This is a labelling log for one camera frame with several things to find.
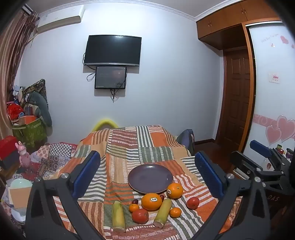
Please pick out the small black wall monitor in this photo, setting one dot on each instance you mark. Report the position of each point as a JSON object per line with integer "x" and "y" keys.
{"x": 110, "y": 77}

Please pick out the red tomato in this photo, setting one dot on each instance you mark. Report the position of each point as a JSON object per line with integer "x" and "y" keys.
{"x": 193, "y": 203}
{"x": 140, "y": 216}

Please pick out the brown wooden door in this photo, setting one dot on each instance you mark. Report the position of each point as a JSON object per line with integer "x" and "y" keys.
{"x": 236, "y": 97}

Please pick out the white air conditioner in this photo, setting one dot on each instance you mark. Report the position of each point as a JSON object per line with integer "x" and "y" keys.
{"x": 60, "y": 17}

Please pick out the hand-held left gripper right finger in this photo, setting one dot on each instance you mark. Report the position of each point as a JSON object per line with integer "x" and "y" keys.
{"x": 208, "y": 175}

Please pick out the dark purple plate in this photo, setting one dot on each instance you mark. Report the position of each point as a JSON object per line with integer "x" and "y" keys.
{"x": 149, "y": 177}

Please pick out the patterned dark cushion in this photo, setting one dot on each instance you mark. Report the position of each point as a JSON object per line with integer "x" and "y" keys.
{"x": 36, "y": 86}

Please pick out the black wall television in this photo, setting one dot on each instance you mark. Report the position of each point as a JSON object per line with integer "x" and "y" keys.
{"x": 112, "y": 49}

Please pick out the white heart-print wardrobe door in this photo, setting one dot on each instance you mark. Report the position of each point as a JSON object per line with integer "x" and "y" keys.
{"x": 272, "y": 103}

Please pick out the wooden overhead cabinet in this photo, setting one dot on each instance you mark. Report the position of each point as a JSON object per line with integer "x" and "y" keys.
{"x": 221, "y": 23}

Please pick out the red bag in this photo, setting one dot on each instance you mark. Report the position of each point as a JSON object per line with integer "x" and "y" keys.
{"x": 14, "y": 112}

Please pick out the small tangerine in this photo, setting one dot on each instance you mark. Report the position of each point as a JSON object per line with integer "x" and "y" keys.
{"x": 132, "y": 208}
{"x": 175, "y": 212}

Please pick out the yellow chair back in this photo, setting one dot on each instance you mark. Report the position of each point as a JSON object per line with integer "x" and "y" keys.
{"x": 104, "y": 121}

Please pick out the pink rabbit toy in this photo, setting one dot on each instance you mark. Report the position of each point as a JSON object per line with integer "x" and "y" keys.
{"x": 23, "y": 155}

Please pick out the blue backpack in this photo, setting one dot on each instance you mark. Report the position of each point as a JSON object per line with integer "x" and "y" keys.
{"x": 184, "y": 138}

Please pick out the red box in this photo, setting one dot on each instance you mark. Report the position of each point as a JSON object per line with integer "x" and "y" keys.
{"x": 8, "y": 147}

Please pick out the green sugarcane piece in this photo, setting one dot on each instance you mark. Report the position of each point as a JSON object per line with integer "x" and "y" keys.
{"x": 163, "y": 212}
{"x": 118, "y": 217}

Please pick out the striped brown curtain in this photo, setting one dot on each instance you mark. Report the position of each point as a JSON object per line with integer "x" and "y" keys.
{"x": 12, "y": 53}

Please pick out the red and white label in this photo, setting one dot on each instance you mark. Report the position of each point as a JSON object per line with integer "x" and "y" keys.
{"x": 274, "y": 78}

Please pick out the checkered blanket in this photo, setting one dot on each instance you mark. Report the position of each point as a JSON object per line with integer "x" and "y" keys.
{"x": 55, "y": 153}

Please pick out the small jar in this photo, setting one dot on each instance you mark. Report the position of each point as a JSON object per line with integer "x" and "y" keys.
{"x": 279, "y": 146}

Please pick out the striped patchwork cloth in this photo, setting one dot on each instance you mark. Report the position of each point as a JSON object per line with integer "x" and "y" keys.
{"x": 119, "y": 159}

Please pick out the orange with sticker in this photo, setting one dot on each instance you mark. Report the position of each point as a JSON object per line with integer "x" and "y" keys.
{"x": 174, "y": 191}
{"x": 151, "y": 203}

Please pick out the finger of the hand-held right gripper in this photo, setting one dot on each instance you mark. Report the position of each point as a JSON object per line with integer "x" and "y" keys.
{"x": 260, "y": 147}
{"x": 244, "y": 162}

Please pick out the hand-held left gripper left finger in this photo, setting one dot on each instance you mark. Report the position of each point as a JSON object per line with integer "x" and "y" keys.
{"x": 88, "y": 172}

